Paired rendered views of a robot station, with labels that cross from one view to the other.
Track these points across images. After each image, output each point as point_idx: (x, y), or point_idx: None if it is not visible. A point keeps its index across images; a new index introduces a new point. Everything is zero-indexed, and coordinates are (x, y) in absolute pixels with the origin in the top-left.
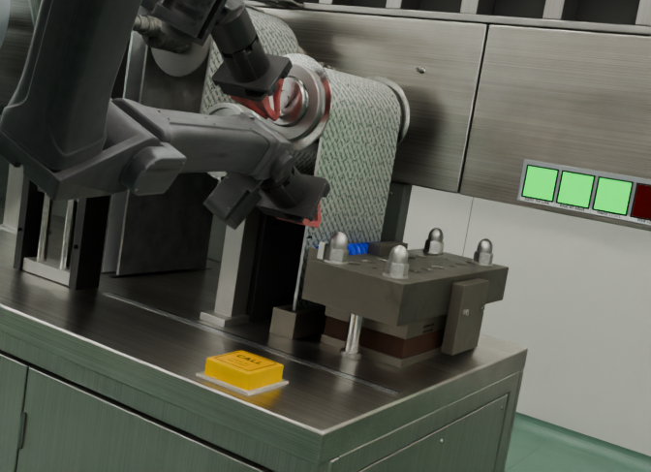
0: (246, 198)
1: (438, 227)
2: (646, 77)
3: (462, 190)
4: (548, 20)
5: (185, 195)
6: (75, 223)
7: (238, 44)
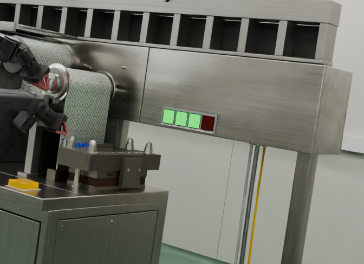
0: (28, 121)
1: (214, 157)
2: (205, 70)
3: (140, 121)
4: (171, 46)
5: None
6: None
7: (26, 62)
